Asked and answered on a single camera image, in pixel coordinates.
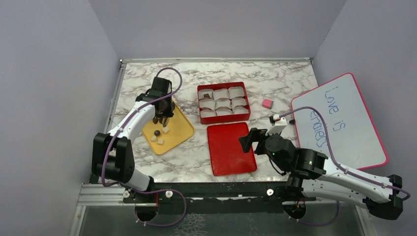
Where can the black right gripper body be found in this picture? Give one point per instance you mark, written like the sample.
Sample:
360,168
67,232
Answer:
261,148

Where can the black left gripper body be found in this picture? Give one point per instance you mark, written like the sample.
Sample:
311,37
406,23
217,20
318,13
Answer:
167,111

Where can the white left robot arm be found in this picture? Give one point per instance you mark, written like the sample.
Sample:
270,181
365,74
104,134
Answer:
112,152

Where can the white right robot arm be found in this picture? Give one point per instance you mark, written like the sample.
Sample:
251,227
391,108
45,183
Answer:
314,175

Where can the red chocolate box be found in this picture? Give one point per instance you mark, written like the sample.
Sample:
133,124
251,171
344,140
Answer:
229,118

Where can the red box lid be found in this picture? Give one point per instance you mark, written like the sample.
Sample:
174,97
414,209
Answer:
226,154

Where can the yellow plastic tray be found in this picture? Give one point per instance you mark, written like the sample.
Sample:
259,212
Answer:
180,127

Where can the white paper cup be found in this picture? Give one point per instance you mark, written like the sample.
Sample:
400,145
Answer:
223,103
235,92
220,94
224,112
238,101
240,110
207,104
208,113
204,91

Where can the pink whiteboard eraser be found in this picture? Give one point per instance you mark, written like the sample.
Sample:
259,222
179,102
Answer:
266,103

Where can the pink framed whiteboard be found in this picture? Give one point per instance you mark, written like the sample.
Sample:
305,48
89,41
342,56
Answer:
335,114

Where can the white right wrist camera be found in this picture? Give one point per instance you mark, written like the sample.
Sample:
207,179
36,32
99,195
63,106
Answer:
278,124

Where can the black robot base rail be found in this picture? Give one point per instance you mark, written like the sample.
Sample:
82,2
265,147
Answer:
214,197

